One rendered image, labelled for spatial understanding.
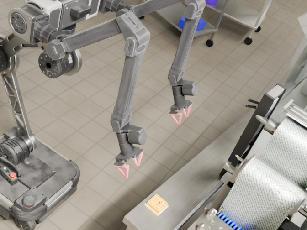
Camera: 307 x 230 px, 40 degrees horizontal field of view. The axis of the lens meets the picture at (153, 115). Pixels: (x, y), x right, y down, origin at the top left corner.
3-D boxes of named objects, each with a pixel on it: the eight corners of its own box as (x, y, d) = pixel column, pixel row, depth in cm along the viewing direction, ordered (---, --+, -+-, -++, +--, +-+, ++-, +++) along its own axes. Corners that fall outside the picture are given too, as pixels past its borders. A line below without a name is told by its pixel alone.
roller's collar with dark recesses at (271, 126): (267, 125, 194) (273, 115, 190) (278, 133, 192) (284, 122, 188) (261, 131, 190) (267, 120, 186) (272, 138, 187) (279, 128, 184)
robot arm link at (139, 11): (198, -23, 189) (188, -19, 182) (208, 6, 193) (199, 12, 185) (124, 7, 216) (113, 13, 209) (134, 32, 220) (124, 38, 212)
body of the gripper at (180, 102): (190, 103, 222) (188, 90, 219) (182, 111, 214) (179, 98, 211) (179, 102, 225) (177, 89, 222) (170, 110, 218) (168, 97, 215)
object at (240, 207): (218, 210, 185) (235, 182, 174) (264, 245, 177) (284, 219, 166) (218, 211, 185) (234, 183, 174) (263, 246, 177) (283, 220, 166)
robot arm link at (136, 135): (122, 111, 179) (110, 120, 173) (145, 112, 173) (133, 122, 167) (127, 136, 184) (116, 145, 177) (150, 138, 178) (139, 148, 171)
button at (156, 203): (155, 196, 197) (156, 193, 196) (166, 206, 195) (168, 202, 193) (145, 204, 192) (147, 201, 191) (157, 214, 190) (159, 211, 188)
